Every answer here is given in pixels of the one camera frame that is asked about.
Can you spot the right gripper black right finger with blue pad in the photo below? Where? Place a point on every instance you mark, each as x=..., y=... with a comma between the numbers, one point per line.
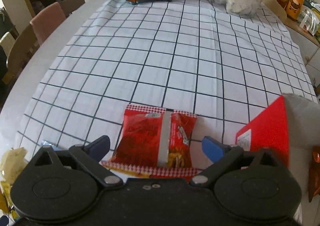
x=222, y=156

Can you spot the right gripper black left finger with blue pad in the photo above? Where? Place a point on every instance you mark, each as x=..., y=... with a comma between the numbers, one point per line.
x=88, y=158

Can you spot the red snack packet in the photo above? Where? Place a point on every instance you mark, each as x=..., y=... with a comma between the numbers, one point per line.
x=155, y=143

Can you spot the blue wrapped candy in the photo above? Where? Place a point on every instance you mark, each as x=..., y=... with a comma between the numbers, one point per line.
x=47, y=143

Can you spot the white red cardboard box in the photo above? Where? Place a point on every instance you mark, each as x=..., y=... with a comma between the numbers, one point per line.
x=290, y=121

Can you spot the orange foil snack bag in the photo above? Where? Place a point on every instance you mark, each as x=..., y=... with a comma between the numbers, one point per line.
x=314, y=173

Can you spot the white black checkered tablecloth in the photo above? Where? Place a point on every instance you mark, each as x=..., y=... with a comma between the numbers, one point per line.
x=184, y=54

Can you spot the brown wooden chair left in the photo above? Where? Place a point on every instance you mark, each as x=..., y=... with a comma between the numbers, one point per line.
x=18, y=52

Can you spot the pink cushioned chair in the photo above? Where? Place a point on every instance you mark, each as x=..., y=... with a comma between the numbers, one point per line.
x=46, y=21

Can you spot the orange thermos bottle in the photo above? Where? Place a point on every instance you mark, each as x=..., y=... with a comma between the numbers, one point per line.
x=293, y=8

